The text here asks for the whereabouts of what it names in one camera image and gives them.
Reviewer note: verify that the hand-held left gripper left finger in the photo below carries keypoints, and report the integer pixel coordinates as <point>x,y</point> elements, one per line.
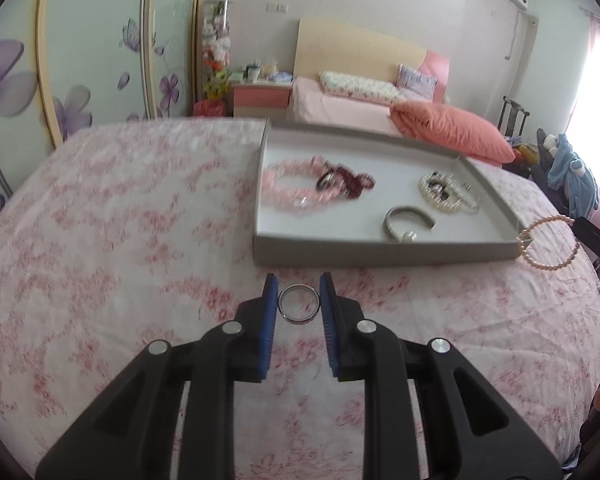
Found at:
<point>269,330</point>

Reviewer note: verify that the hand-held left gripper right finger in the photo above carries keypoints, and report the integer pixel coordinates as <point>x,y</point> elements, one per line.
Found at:
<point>330,330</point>

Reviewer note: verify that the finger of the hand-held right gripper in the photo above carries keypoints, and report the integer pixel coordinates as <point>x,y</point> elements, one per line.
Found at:
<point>597,237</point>

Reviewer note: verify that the grey cardboard tray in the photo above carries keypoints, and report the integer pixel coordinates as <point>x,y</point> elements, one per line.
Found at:
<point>355,220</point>

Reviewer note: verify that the thin silver bangle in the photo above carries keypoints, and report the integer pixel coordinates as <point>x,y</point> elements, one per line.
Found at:
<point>475,207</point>

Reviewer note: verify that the wide silver cuff bangle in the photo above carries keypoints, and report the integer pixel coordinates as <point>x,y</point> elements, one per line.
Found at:
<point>405,208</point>

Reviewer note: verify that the blue stuffed toy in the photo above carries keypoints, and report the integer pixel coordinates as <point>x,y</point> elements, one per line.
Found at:
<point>575,175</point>

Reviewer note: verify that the red yellow toy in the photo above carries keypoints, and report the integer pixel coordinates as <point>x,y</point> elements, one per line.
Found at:
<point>525,152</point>

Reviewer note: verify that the dark wooden chair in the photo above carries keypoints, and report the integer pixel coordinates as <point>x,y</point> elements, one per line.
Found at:
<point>510,115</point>

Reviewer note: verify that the pink floral bedsheet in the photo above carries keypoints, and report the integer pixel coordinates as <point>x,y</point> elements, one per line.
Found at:
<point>130,235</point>

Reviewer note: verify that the coral pink pillow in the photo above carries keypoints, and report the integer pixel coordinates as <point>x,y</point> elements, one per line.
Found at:
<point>450,125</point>

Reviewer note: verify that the pink mattress sheet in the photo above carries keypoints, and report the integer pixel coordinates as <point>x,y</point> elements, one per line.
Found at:
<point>330,110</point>

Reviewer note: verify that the red bag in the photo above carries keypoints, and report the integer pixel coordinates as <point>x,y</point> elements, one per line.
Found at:
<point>209,108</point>

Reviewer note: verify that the pink white nightstand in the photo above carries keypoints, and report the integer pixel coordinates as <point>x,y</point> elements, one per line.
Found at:
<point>260,100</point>

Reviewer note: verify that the lilac patterned pillow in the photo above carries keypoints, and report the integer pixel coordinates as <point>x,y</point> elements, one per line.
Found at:
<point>415,80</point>

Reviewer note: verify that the floral white pillow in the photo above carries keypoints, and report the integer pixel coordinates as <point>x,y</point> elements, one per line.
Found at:
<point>355,85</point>

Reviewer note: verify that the yellow green plush toy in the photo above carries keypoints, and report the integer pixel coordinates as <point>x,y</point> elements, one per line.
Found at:
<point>215,87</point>

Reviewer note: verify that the white mug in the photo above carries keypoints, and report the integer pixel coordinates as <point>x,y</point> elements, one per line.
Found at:
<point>253,74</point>

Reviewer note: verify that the beige pink headboard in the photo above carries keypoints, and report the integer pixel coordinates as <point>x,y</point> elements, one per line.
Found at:
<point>355,50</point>

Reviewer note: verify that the clear plush toy tube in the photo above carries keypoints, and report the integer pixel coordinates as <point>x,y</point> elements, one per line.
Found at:
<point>217,45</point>

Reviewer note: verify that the floral sliding wardrobe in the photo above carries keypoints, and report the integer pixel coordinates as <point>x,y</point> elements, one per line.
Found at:
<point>95,35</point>

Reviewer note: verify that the white wall switch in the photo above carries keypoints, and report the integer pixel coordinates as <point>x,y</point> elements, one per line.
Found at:
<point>277,7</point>

